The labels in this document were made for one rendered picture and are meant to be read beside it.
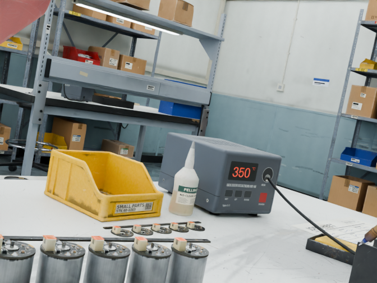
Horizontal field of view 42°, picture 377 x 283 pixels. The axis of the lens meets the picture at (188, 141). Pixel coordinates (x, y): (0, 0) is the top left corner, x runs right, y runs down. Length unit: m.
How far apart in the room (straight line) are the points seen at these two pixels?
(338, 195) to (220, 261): 4.44
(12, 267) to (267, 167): 0.51
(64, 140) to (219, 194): 4.31
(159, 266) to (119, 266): 0.03
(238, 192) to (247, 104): 5.49
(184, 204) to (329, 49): 5.09
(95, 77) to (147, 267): 2.66
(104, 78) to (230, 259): 2.50
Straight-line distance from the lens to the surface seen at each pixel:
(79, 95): 3.01
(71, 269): 0.28
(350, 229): 0.83
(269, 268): 0.53
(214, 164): 0.69
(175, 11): 3.36
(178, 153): 0.76
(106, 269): 0.29
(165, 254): 0.31
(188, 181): 0.65
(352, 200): 4.88
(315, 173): 5.57
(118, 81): 3.03
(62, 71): 2.82
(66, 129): 5.00
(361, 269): 0.45
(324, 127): 5.55
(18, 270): 0.28
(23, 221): 0.54
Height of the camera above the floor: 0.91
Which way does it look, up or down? 5 degrees down
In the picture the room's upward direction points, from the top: 11 degrees clockwise
